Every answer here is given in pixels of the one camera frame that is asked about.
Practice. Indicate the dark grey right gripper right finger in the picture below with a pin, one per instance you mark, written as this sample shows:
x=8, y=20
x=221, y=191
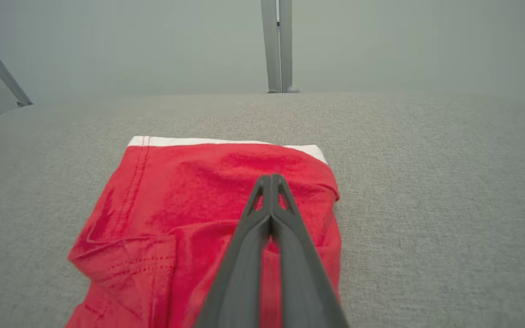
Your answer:
x=303, y=282

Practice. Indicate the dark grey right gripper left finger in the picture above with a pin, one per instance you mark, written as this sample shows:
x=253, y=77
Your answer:
x=239, y=282

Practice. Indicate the red garment with white waistband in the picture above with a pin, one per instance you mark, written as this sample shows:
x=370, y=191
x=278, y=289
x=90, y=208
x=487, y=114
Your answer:
x=176, y=205

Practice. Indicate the grey metal partition post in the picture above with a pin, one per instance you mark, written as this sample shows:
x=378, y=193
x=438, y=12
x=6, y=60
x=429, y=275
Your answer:
x=272, y=45

